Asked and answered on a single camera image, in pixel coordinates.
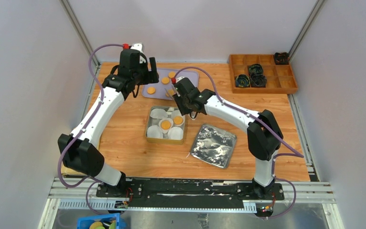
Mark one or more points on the black cable coil corner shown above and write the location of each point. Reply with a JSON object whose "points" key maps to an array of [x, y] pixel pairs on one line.
{"points": [[281, 58]]}

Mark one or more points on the white paper cup top-left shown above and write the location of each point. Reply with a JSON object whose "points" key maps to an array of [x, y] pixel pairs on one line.
{"points": [[158, 113]]}

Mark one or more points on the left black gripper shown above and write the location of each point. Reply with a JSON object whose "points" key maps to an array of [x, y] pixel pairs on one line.
{"points": [[150, 76]]}

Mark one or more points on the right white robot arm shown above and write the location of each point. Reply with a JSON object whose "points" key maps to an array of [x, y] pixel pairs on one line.
{"points": [[263, 133]]}

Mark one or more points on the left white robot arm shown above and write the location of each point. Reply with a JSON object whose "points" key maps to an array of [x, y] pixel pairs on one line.
{"points": [[78, 149]]}

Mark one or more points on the orange wooden compartment box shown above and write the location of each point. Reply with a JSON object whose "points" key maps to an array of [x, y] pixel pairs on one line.
{"points": [[280, 78]]}

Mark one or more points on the white paper cup centre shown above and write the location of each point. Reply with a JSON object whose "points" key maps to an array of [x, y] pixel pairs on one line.
{"points": [[165, 131]]}

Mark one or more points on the white paper cup bottom-right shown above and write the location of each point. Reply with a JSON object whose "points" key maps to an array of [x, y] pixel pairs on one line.
{"points": [[175, 133]]}

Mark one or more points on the white paper cup top-right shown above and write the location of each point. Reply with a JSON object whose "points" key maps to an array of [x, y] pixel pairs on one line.
{"points": [[176, 113]]}

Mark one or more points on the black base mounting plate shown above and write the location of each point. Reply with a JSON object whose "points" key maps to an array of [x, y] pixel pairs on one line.
{"points": [[190, 193]]}

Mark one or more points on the square metal cookie tin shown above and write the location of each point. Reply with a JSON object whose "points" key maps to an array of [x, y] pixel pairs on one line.
{"points": [[165, 139]]}

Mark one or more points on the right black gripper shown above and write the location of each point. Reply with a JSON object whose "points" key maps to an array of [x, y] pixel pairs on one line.
{"points": [[184, 110]]}

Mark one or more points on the metal tongs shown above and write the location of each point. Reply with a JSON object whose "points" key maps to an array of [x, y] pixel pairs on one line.
{"points": [[176, 95]]}

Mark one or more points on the yellow folded cloth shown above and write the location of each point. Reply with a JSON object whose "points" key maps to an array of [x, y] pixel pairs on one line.
{"points": [[69, 172]]}

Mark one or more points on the silver tin lid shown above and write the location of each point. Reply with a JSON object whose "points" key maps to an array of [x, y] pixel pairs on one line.
{"points": [[214, 146]]}

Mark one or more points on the blue plastic bin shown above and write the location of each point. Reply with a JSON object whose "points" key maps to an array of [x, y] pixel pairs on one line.
{"points": [[107, 221]]}

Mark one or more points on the lavender plastic tray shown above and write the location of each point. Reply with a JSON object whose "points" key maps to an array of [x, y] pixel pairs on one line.
{"points": [[193, 76]]}

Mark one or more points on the white paper cup bottom-left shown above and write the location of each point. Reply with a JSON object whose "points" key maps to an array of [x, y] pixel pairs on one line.
{"points": [[154, 131]]}

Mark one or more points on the round orange cookie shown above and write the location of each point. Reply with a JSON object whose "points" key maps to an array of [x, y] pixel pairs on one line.
{"points": [[165, 125], [171, 74], [165, 80], [178, 120], [151, 90], [170, 93]]}

